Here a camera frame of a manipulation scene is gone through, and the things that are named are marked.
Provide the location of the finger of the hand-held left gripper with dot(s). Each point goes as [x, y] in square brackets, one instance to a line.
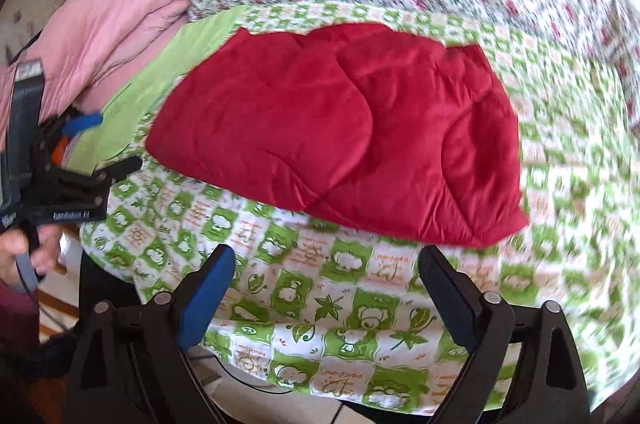
[85, 123]
[120, 166]

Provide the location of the green printed blanket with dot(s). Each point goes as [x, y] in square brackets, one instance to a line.
[350, 304]

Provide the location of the red padded jacket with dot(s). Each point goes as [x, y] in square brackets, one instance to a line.
[325, 129]

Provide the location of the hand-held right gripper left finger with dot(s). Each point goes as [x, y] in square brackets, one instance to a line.
[206, 299]

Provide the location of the person's left hand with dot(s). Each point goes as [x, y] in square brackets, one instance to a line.
[20, 249]

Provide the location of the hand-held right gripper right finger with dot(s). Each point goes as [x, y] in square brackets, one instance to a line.
[449, 299]

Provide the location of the person's left forearm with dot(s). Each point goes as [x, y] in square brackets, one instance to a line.
[17, 314]

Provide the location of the pink quilt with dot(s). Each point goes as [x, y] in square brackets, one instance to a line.
[100, 29]

